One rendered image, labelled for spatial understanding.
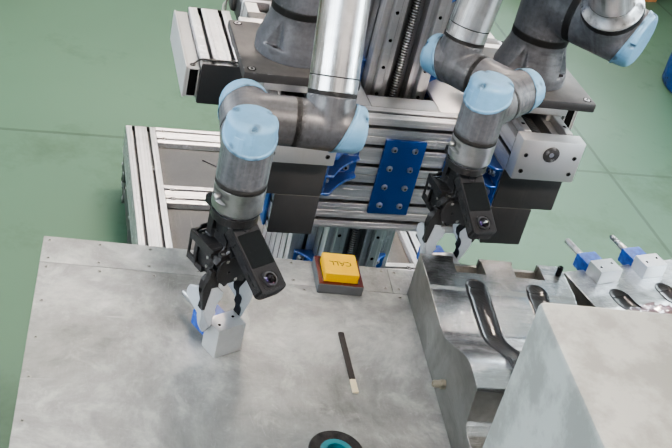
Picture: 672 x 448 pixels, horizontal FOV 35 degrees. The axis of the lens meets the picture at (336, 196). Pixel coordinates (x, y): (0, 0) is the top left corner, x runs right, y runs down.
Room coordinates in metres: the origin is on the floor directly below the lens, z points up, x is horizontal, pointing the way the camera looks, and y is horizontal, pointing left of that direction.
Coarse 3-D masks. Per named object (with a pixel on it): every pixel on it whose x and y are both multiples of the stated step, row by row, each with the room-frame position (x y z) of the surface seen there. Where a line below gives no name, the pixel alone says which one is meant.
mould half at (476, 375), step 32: (448, 256) 1.55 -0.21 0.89; (416, 288) 1.51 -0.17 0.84; (448, 288) 1.46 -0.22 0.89; (512, 288) 1.51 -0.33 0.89; (544, 288) 1.53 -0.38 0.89; (416, 320) 1.47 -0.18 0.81; (448, 320) 1.38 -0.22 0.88; (512, 320) 1.43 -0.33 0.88; (448, 352) 1.31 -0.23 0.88; (480, 352) 1.28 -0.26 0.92; (448, 384) 1.27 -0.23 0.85; (480, 384) 1.19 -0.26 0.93; (448, 416) 1.24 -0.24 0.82; (480, 416) 1.18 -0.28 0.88
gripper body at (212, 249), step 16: (208, 224) 1.31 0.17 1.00; (224, 224) 1.27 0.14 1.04; (240, 224) 1.27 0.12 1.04; (208, 240) 1.30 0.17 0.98; (224, 240) 1.29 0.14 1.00; (192, 256) 1.30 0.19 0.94; (208, 256) 1.28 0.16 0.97; (224, 256) 1.27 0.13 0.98; (224, 272) 1.27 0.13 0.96; (240, 272) 1.29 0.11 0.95
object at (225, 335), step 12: (216, 312) 1.31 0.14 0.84; (228, 312) 1.31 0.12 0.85; (216, 324) 1.27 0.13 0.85; (228, 324) 1.28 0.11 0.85; (240, 324) 1.28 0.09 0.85; (204, 336) 1.28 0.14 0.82; (216, 336) 1.26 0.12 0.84; (228, 336) 1.27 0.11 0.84; (240, 336) 1.29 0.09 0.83; (216, 348) 1.25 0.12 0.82; (228, 348) 1.27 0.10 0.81; (240, 348) 1.29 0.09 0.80
